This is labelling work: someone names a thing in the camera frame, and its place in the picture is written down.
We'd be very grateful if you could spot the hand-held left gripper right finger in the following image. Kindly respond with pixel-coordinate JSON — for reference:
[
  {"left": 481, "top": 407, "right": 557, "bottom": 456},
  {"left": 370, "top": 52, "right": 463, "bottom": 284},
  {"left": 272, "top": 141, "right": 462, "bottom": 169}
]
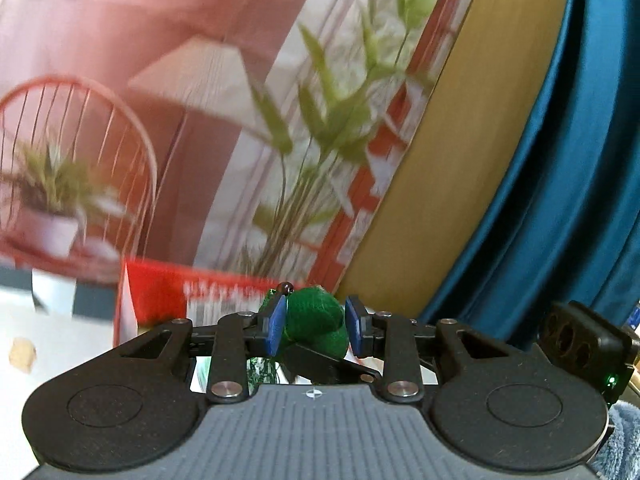
[{"left": 344, "top": 294, "right": 508, "bottom": 405}]

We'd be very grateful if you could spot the green plush toy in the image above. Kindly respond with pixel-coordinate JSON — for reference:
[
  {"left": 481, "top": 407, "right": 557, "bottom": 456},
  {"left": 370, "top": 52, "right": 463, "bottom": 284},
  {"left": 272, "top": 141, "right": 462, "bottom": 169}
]
[{"left": 247, "top": 282, "right": 351, "bottom": 386}]

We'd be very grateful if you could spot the yellow wooden panel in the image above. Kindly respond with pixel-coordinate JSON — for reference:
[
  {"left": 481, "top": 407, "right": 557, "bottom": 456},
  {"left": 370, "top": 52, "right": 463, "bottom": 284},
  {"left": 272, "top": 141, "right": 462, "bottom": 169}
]
[{"left": 340, "top": 0, "right": 573, "bottom": 321}]

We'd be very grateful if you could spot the red strawberry print box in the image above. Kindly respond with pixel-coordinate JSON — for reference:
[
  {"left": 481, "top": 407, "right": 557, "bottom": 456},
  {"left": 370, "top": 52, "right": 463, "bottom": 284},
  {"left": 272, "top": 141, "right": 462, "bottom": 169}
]
[{"left": 112, "top": 257, "right": 296, "bottom": 348}]

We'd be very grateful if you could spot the blue curtain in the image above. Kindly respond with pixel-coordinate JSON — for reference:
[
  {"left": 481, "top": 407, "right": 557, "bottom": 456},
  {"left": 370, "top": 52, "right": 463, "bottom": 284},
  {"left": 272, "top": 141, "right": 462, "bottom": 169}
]
[{"left": 417, "top": 0, "right": 640, "bottom": 351}]

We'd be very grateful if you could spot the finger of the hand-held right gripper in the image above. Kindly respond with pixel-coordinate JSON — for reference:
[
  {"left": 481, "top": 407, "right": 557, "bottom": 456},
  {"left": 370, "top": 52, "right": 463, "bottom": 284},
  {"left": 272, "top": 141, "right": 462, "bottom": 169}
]
[{"left": 285, "top": 342, "right": 381, "bottom": 386}]

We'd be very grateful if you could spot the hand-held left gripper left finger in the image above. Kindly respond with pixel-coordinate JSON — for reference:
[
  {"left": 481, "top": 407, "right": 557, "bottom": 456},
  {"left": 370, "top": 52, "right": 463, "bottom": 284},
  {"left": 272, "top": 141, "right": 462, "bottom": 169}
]
[{"left": 120, "top": 292, "right": 291, "bottom": 403}]

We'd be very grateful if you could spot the person's right forearm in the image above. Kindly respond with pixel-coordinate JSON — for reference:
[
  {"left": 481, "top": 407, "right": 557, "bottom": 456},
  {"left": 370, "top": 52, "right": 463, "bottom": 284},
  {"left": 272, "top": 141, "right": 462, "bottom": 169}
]
[{"left": 597, "top": 400, "right": 640, "bottom": 480}]

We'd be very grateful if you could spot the wall poster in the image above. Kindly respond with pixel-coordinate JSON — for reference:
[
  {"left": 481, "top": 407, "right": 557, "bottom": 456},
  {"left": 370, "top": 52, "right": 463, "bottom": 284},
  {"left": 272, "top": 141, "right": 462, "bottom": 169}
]
[{"left": 0, "top": 0, "right": 491, "bottom": 306}]

